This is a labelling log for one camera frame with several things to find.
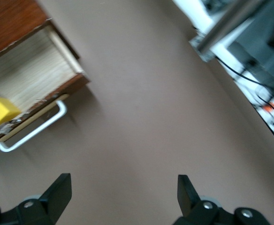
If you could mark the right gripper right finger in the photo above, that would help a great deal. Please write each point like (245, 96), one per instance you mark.
(188, 201)

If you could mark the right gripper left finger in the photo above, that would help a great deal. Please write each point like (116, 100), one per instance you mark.
(55, 201)

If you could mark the yellow wooden block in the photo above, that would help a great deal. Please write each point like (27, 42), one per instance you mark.
(1, 111)

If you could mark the dark wooden cabinet box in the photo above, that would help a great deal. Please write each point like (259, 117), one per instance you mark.
(10, 23)

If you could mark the metal pole bracket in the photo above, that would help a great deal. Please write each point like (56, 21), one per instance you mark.
(203, 55)

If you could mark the metal camera pole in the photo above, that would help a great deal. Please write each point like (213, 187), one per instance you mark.
(230, 21)

